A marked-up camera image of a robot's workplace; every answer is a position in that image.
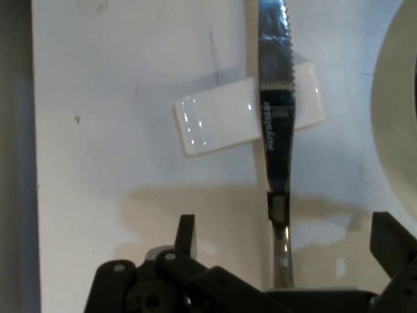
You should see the serrated steel table knife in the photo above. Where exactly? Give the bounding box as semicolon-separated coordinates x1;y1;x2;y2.
257;0;298;290

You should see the white ceramic cutlery rest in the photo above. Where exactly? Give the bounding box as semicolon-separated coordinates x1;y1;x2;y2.
172;61;327;158

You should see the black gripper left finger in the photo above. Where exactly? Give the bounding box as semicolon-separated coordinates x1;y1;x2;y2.
83;213;271;313

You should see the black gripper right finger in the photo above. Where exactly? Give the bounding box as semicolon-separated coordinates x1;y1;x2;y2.
369;211;417;313

